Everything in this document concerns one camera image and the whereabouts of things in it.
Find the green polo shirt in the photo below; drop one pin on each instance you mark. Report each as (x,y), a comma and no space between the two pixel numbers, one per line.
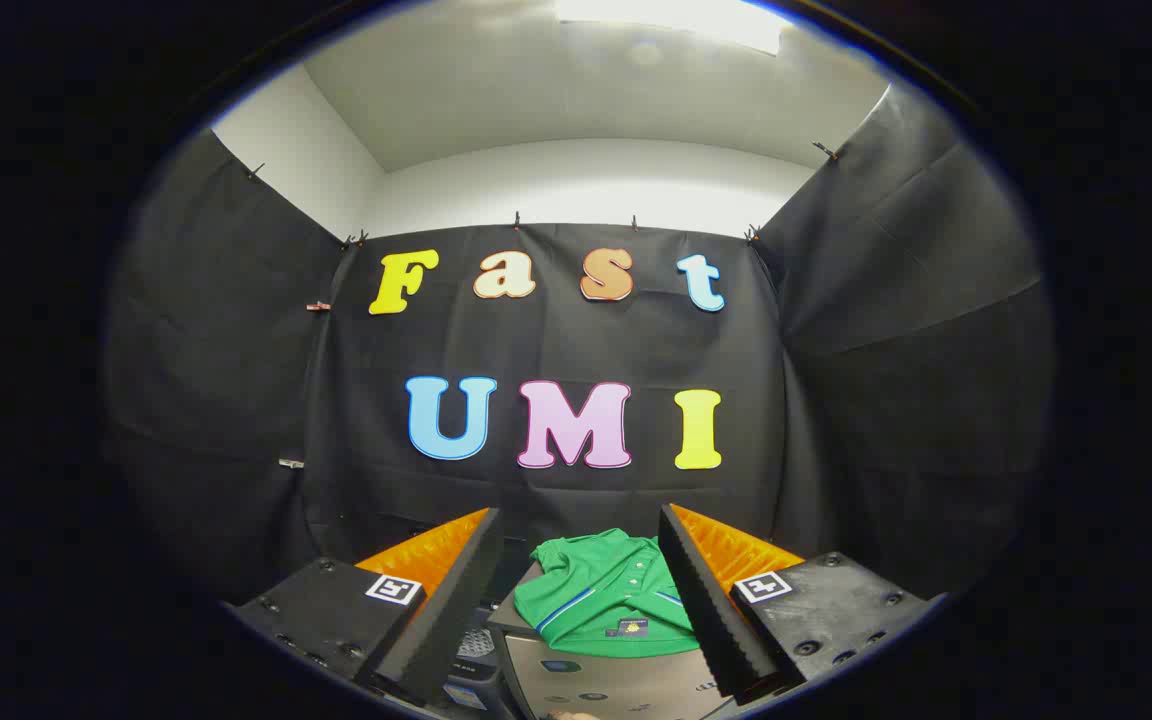
(596,590)

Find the black backdrop cloth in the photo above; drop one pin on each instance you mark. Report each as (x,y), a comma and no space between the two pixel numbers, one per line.
(556,350)

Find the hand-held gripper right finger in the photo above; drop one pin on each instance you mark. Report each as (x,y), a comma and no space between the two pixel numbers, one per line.
(706,610)

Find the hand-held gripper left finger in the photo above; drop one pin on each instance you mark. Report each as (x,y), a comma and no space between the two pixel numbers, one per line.
(456,610)

